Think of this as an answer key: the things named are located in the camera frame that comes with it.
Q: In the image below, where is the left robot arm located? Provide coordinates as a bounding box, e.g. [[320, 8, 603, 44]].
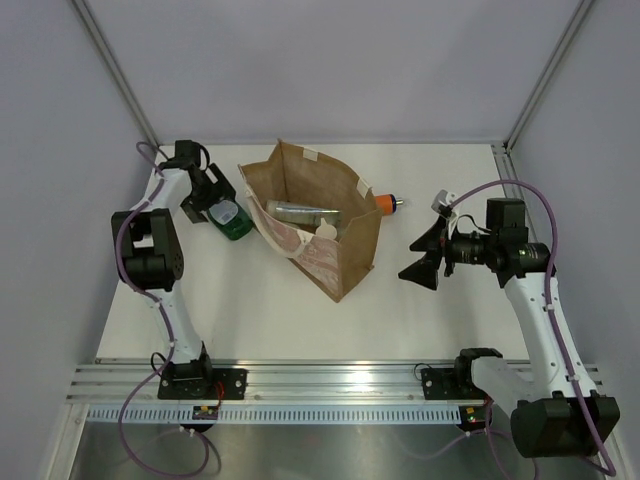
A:
[[111, 140, 251, 402]]

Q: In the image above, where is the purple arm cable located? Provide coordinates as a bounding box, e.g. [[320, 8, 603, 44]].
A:
[[399, 179, 617, 480], [114, 141, 221, 476]]

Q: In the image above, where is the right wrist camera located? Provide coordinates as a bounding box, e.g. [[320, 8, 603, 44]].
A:
[[431, 190, 459, 227]]

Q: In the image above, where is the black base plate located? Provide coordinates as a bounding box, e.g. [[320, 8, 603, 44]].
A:
[[157, 368, 248, 400], [420, 367, 486, 401]]

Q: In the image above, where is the beige pump bottle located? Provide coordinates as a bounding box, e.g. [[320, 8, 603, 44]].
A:
[[315, 218, 338, 240]]

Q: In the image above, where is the aluminium rail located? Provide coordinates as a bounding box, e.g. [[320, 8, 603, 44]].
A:
[[64, 362, 609, 406], [491, 143, 525, 200]]

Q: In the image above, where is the green dish soap bottle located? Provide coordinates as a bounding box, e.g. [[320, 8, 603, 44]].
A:
[[207, 199, 253, 241]]

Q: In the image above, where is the orange spray bottle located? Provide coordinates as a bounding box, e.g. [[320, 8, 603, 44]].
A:
[[375, 194, 405, 216]]

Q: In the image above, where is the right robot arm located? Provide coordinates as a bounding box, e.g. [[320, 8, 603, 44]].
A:
[[398, 190, 620, 458]]

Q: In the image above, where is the left aluminium frame post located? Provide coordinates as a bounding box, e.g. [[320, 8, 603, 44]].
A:
[[68, 0, 160, 146]]

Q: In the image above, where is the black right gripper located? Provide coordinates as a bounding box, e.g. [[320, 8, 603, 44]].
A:
[[399, 215, 497, 290]]

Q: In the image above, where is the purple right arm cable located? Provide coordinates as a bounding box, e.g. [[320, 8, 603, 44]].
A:
[[399, 179, 617, 480]]

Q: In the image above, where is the aluminium front rail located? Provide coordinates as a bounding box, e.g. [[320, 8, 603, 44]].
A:
[[64, 362, 609, 406]]

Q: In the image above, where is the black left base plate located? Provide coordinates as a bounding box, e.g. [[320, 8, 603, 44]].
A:
[[157, 368, 248, 400]]

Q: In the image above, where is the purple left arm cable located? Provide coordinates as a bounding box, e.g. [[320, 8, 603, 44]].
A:
[[114, 141, 221, 476]]

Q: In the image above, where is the aluminium frame post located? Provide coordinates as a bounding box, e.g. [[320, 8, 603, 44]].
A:
[[503, 0, 597, 154], [68, 0, 160, 146]]

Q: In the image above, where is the right aluminium frame post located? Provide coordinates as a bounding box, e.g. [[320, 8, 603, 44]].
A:
[[503, 0, 597, 154]]

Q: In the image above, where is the white slotted cable duct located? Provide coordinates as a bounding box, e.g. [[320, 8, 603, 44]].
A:
[[87, 403, 462, 425]]

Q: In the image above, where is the right side aluminium rail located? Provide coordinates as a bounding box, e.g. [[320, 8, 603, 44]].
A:
[[491, 143, 525, 200]]

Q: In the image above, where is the brown canvas tote bag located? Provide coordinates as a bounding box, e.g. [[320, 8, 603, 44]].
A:
[[239, 140, 383, 302]]

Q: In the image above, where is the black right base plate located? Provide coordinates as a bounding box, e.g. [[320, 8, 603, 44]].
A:
[[420, 367, 486, 401]]

